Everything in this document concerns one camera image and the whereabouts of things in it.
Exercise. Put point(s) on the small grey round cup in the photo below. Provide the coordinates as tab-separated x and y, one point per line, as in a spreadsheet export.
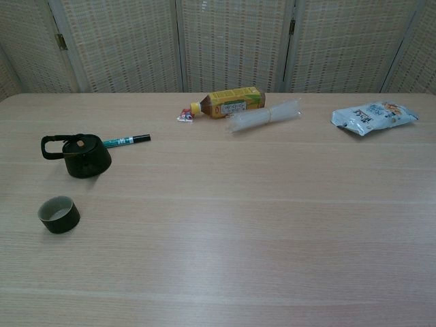
64	223

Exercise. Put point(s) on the clear plastic straw bundle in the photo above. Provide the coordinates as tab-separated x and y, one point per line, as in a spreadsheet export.
262	116

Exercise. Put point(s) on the red white candy wrapper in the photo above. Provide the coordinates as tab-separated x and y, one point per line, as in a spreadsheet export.
185	116

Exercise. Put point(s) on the woven bamboo folding screen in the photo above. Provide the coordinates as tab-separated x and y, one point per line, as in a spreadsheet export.
231	44

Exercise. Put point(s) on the white blue snack bag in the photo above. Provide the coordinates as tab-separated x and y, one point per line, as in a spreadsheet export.
368	117

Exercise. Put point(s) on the tea bottle yellow label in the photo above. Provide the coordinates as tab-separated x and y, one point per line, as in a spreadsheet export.
235	102

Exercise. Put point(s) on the brass screen hinge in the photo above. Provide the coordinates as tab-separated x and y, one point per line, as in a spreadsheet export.
292	27
60	41

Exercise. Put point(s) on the green marker pen black cap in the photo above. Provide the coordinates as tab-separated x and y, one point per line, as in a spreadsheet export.
126	140

